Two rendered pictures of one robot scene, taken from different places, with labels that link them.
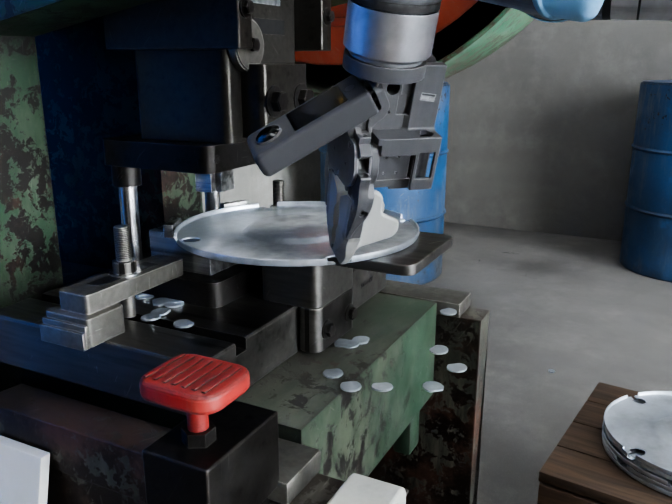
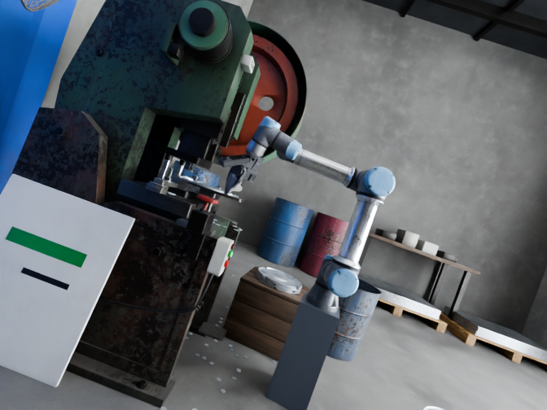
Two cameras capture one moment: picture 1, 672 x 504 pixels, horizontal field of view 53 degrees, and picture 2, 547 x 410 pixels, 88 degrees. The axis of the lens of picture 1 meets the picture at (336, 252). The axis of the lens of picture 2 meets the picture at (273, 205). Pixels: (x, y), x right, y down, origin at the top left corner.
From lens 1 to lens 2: 64 cm
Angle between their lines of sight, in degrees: 28
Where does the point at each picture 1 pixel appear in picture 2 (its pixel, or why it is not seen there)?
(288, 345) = not seen: hidden behind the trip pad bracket
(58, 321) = (153, 184)
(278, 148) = (228, 162)
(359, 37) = (251, 147)
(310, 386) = not seen: hidden behind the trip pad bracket
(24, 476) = (125, 223)
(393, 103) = (251, 162)
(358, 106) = (246, 160)
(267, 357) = not seen: hidden behind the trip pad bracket
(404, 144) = (251, 171)
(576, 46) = (260, 181)
